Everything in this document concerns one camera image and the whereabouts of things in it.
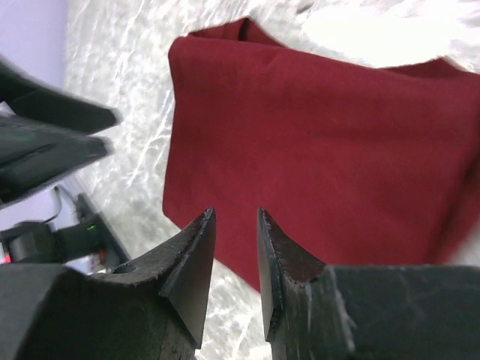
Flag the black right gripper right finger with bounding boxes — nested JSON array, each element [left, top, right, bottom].
[[257, 209, 479, 359]]

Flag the dark red t shirt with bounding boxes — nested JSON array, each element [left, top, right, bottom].
[[163, 18, 479, 287]]

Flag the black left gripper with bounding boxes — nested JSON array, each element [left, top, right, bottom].
[[1, 58, 120, 203]]

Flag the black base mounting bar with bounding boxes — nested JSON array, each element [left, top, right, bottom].
[[76, 193, 131, 273]]

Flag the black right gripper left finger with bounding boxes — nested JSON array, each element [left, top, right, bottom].
[[1, 208, 216, 359]]

